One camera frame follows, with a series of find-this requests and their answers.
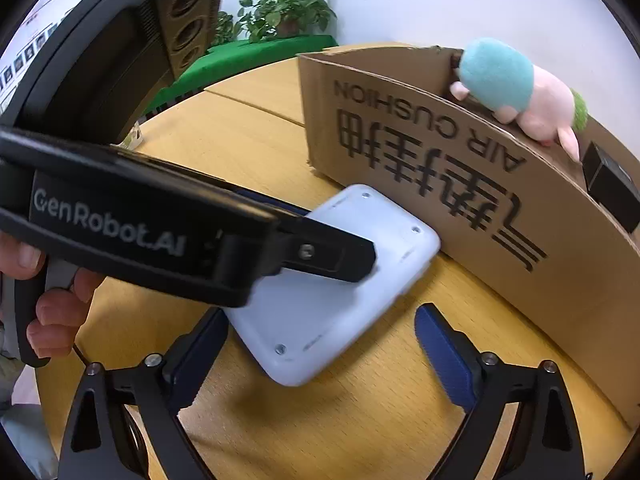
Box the brown panel with round holes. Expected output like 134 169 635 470
152 0 226 76

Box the white plastic device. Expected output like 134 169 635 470
225 184 442 387

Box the person's left hand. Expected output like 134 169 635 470
0 232 103 361

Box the green potted plant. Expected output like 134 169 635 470
237 0 338 43
212 10 242 47

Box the pink pig plush toy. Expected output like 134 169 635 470
449 36 591 163

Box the long cardboard box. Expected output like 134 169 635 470
295 45 640 428

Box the black monitor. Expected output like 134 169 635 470
0 0 233 148

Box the green mat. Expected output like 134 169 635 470
172 35 340 88

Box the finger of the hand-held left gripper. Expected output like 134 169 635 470
234 187 308 218
255 220 377 283

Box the black box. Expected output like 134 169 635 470
582 141 640 233

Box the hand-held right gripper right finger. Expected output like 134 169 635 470
414 303 586 480

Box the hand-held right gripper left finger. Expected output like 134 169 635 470
59 305 231 480

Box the small beige object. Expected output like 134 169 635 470
122 122 146 149

